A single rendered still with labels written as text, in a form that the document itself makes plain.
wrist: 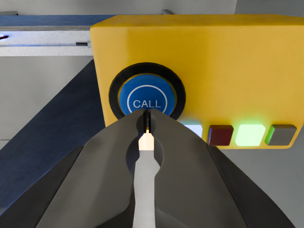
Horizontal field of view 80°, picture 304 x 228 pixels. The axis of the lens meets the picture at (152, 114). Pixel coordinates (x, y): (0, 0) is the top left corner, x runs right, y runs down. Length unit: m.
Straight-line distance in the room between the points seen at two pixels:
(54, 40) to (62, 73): 1.03
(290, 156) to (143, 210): 1.84
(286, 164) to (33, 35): 0.78
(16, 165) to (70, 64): 0.93
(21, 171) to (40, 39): 0.28
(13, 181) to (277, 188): 0.80
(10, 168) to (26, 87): 1.09
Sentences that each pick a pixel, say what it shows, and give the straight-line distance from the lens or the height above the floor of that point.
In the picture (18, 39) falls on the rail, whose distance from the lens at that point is 0.40.
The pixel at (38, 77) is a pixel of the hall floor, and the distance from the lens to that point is 1.48.
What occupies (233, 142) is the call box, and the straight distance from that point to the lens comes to 0.17.
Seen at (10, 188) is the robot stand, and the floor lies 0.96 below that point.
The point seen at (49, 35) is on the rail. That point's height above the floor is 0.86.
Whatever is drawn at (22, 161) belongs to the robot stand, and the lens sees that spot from 0.53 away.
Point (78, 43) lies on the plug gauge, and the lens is 0.35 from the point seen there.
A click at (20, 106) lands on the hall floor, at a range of 1.68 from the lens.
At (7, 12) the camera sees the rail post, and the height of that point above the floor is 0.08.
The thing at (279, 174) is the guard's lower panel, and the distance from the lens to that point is 0.82.
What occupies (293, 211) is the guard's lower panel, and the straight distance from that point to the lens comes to 0.81.
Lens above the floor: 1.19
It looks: 58 degrees down
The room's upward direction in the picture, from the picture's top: 180 degrees clockwise
